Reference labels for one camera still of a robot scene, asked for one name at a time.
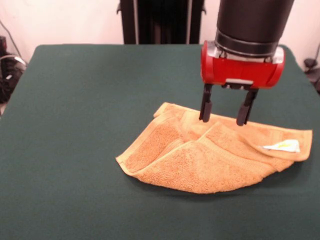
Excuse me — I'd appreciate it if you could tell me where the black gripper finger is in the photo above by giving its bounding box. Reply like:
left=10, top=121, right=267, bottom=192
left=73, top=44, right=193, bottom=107
left=236, top=89, right=259, bottom=127
left=198, top=83, right=214, bottom=124

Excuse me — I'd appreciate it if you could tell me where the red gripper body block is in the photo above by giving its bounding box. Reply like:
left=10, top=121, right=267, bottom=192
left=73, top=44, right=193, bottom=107
left=200, top=39, right=286, bottom=90

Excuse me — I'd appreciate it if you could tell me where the orange terry towel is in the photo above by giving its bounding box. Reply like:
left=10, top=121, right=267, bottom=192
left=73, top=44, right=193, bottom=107
left=115, top=101, right=314, bottom=195

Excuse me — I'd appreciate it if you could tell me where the black office chair base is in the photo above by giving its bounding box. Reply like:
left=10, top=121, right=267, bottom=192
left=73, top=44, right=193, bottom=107
left=0, top=52, right=27, bottom=104
left=303, top=58, right=320, bottom=95

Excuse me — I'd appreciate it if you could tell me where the dark green table cloth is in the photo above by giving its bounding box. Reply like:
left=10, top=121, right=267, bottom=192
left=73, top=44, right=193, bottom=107
left=0, top=44, right=320, bottom=240

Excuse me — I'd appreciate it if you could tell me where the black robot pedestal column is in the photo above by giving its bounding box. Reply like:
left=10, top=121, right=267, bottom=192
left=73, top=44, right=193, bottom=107
left=116, top=0, right=207, bottom=45

